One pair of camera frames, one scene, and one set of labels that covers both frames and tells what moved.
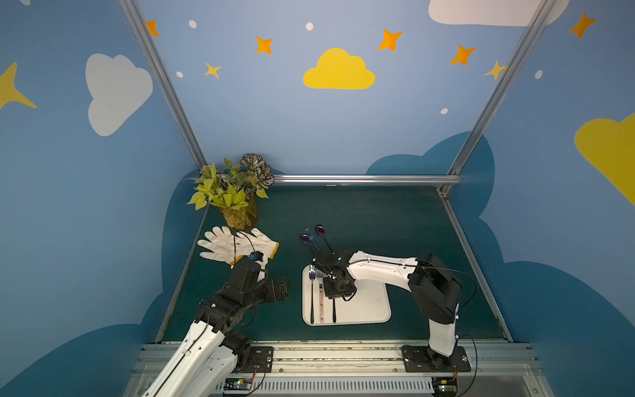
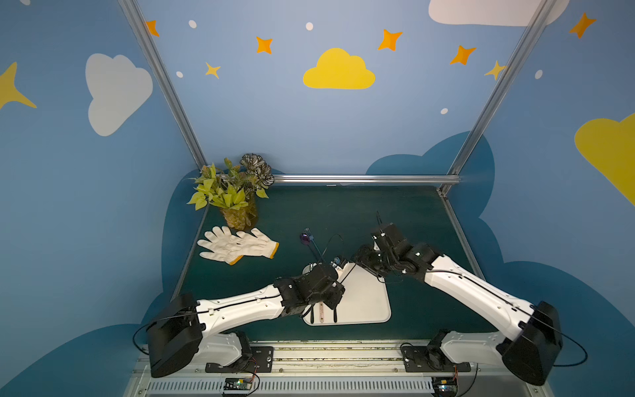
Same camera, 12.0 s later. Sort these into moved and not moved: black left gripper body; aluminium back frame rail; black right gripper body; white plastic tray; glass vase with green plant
Moved: black right gripper body; black left gripper body
Not moved: glass vase with green plant; aluminium back frame rail; white plastic tray
